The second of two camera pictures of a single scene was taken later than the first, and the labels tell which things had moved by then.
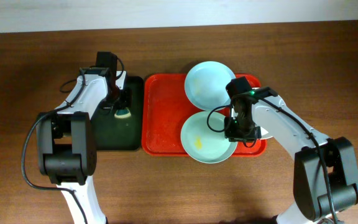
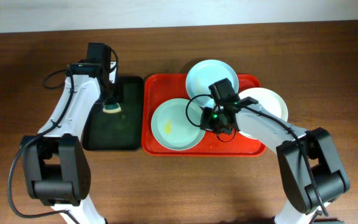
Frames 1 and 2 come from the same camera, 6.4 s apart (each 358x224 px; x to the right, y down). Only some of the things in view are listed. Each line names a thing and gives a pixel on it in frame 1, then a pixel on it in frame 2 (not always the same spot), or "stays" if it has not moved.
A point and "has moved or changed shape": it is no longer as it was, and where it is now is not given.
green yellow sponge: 122,113 has moved or changed shape
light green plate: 203,138 -> 176,124
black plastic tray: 115,134 stays
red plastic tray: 165,109 stays
